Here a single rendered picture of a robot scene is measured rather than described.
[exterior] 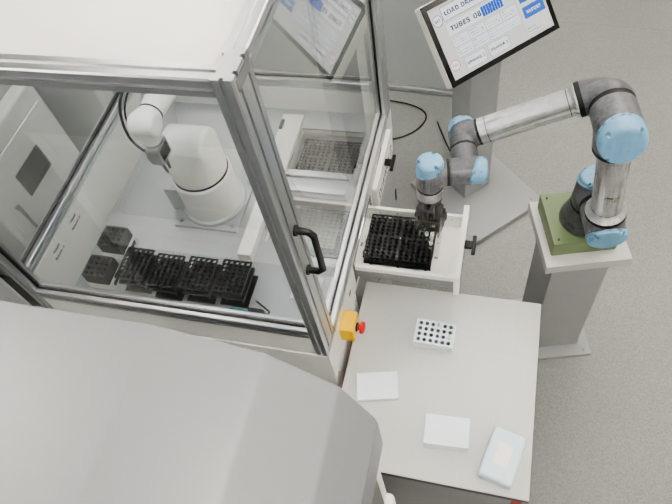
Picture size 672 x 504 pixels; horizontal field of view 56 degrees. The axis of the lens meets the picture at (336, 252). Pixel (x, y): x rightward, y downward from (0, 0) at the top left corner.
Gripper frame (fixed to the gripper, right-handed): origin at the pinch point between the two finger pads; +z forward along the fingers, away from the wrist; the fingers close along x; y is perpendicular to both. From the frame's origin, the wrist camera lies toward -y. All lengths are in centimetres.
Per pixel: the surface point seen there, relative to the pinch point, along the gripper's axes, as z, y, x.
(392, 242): 7.5, 2.0, -12.5
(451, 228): 13.9, -10.6, 5.4
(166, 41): -99, 35, -40
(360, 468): -56, 89, 1
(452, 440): 16, 61, 15
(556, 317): 68, -11, 48
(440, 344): 17.8, 31.0, 7.4
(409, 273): 8.2, 12.5, -5.1
